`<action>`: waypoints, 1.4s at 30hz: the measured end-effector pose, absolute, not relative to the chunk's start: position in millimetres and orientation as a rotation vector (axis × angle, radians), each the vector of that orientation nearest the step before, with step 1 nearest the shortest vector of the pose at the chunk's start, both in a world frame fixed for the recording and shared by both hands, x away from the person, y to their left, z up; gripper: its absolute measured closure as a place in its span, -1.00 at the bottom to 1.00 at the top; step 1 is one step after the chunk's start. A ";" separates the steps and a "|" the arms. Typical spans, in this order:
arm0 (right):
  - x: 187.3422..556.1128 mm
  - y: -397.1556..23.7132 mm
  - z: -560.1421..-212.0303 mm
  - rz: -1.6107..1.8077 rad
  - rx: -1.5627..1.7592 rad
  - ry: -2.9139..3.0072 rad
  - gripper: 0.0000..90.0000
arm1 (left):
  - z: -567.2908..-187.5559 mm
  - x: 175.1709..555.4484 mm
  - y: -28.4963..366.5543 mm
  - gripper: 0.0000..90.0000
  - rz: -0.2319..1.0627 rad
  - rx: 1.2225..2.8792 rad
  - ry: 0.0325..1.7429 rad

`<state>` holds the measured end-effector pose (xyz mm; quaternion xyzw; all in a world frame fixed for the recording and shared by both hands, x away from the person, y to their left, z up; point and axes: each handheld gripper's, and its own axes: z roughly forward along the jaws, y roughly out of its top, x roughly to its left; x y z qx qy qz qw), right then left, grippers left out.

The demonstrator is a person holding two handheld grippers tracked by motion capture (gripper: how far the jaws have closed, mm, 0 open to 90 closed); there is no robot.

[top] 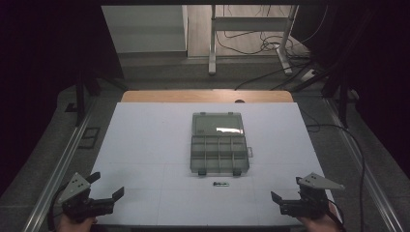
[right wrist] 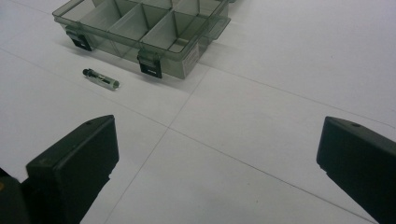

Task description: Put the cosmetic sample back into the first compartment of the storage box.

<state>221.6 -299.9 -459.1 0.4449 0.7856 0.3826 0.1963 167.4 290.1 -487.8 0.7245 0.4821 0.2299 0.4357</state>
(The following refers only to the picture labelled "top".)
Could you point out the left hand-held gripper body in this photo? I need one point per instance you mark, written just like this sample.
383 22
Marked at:
80 203

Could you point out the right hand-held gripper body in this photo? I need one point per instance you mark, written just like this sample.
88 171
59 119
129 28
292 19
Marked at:
306 203

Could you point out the small dark battery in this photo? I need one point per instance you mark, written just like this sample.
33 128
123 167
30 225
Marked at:
221 184

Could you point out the clear grey compartment box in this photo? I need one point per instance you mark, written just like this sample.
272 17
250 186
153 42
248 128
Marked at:
219 151

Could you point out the person's left hand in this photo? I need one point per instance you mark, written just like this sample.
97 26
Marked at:
75 225

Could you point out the person's right hand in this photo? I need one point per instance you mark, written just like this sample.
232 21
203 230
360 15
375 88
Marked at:
319 225

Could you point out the white board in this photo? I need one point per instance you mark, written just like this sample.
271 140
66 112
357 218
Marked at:
145 145

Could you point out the black metal stand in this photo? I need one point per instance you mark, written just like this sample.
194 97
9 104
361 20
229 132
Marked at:
80 96
343 96

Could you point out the white power strip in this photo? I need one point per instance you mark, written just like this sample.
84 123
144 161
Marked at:
308 75

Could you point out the wooden table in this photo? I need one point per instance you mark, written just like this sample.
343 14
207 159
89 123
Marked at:
199 96

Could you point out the white cabinet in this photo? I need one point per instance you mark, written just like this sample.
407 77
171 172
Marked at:
145 29

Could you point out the metal floor rail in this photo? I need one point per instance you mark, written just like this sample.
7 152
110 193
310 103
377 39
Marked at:
58 174
364 174

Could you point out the black rectangular floor frame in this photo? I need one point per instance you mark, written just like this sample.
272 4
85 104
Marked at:
90 138

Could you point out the white metal desk frame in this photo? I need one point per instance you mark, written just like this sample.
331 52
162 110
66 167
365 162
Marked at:
251 24

